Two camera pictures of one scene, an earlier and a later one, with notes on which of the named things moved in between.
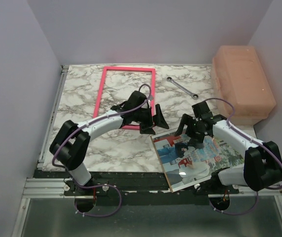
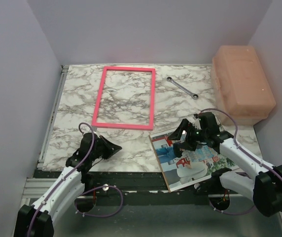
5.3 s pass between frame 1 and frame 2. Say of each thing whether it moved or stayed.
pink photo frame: stayed
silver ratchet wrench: stayed
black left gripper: moved
